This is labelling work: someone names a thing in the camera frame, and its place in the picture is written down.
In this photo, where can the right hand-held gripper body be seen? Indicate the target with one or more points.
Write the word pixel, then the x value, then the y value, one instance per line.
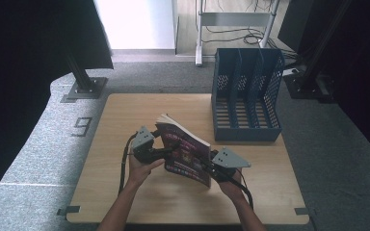
pixel 226 163

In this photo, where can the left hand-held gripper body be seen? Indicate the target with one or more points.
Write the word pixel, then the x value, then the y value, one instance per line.
pixel 143 144

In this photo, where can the purple cover magazine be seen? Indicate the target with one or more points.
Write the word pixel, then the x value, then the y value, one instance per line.
pixel 186 150

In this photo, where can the person's right hand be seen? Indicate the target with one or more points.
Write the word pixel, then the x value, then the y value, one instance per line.
pixel 232 189

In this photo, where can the person's left hand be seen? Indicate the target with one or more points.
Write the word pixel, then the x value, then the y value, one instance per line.
pixel 143 171

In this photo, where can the blue plastic file rack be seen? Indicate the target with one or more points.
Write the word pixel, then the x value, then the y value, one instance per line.
pixel 247 128

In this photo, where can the white panel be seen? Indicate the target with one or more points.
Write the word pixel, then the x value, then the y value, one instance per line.
pixel 138 24

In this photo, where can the white power strip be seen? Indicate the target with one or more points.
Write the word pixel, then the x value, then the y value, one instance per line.
pixel 290 71

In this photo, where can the black stand with dark base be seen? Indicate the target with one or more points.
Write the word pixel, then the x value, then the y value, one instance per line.
pixel 308 83

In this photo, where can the black curtain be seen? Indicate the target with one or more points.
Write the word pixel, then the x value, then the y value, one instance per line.
pixel 359 80
pixel 29 64

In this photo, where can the black post with base plate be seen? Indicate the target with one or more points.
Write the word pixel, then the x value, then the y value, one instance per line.
pixel 85 86

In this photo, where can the grey table corner bracket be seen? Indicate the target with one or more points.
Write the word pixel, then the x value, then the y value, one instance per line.
pixel 302 211
pixel 68 210

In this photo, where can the white metal stand frame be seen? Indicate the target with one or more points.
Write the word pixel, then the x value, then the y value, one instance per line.
pixel 234 19

